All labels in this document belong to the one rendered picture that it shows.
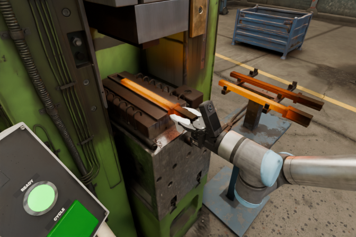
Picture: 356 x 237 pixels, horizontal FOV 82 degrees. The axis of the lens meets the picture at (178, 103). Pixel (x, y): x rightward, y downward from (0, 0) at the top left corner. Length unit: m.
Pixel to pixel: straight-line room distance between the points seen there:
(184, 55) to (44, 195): 0.73
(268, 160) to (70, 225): 0.48
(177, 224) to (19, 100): 1.10
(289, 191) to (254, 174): 1.30
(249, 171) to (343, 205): 1.47
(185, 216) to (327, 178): 0.97
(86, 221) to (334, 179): 0.58
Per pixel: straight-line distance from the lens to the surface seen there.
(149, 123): 0.74
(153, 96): 0.83
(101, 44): 1.08
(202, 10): 0.95
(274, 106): 0.92
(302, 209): 1.87
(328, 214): 1.94
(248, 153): 0.61
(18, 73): 0.63
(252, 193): 0.69
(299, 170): 0.71
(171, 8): 0.64
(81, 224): 0.52
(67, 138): 0.72
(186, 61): 0.97
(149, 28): 0.59
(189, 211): 1.46
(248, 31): 4.59
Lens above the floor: 1.45
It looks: 34 degrees down
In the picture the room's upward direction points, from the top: straight up
